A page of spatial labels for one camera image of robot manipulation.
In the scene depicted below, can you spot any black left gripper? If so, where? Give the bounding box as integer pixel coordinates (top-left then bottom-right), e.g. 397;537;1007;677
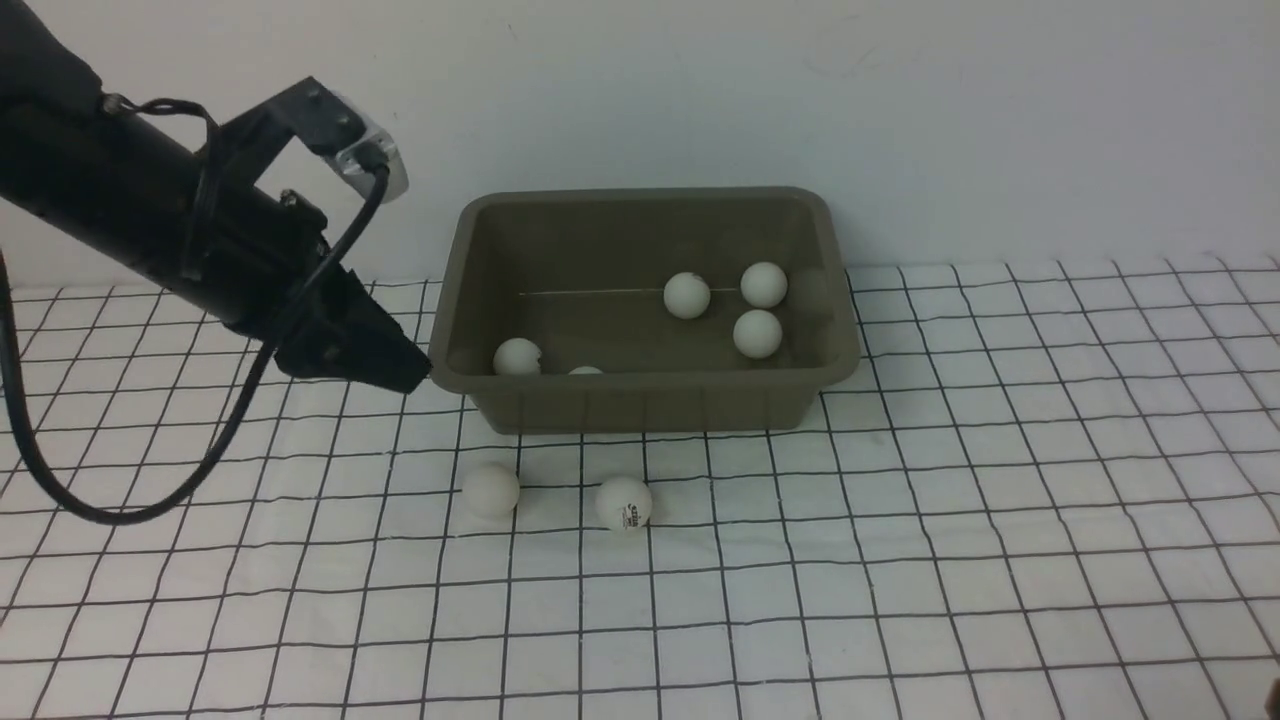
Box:
195;78;433;395

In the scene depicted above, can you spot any white ball logo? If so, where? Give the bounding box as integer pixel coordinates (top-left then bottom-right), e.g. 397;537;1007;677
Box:
732;309;783;360

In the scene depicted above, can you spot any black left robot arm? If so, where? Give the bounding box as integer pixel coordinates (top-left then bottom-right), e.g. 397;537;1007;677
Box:
1;1;431;395

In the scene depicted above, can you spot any grey-brown plastic bin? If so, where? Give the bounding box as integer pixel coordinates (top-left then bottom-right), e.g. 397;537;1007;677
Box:
428;186;861;436

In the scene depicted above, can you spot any white ball with logo centre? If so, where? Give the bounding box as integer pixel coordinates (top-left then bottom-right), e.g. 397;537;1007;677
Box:
594;477;654;532

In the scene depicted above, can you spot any white grid-pattern tablecloth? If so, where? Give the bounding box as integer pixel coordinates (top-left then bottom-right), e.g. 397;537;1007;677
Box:
1;258;1279;719

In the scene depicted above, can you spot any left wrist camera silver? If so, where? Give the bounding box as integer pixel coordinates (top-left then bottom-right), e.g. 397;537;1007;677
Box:
324;94;410;205

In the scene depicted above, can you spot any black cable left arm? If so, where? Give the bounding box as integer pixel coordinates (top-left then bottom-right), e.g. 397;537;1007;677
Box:
0;95;390;527

